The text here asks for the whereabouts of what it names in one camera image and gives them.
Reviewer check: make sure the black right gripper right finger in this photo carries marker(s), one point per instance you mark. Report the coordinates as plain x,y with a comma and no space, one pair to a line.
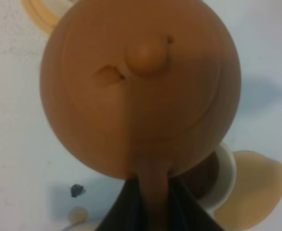
181,210

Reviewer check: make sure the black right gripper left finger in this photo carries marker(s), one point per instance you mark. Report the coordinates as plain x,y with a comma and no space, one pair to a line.
133,209

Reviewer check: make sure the brown clay teapot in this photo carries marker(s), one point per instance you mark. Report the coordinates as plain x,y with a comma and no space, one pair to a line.
141,89

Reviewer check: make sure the white teacup with tea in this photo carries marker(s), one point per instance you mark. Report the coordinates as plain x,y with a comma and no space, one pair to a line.
211,182

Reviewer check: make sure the spilled tea puddle back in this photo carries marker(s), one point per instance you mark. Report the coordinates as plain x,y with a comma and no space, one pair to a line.
257,191

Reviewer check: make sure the orange coaster under front cup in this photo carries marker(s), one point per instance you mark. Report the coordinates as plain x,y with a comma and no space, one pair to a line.
41,15

